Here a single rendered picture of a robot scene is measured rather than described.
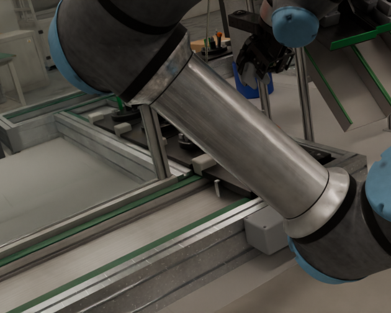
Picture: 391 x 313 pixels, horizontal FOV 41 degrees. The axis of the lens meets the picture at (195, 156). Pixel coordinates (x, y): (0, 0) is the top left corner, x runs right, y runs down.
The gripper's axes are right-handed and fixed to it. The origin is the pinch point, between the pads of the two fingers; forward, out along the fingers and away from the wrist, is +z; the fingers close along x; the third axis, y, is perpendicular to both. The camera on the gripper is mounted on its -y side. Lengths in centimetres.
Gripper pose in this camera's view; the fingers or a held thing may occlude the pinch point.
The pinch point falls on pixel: (244, 79)
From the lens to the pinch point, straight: 120.8
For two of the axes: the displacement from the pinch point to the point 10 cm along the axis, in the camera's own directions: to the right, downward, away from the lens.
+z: -1.8, 5.5, 8.1
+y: 5.3, 7.5, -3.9
